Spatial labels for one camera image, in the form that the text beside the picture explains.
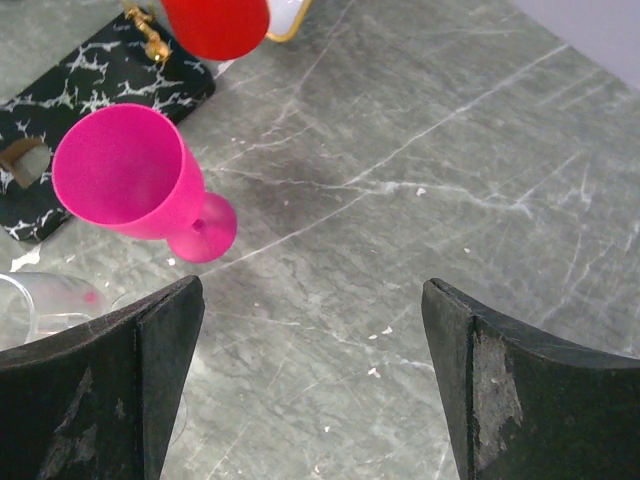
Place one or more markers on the gold framed mirror tray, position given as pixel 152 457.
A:
pixel 286 17

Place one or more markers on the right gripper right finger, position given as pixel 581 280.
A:
pixel 521 403

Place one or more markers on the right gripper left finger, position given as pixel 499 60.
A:
pixel 99 400

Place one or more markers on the red plastic wine glass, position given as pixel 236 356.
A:
pixel 218 30

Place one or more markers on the gold wine glass rack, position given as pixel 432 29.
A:
pixel 132 59

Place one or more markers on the clear glass cup left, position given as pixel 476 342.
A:
pixel 37 305

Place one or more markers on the pink plastic wine glass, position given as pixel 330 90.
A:
pixel 126 168

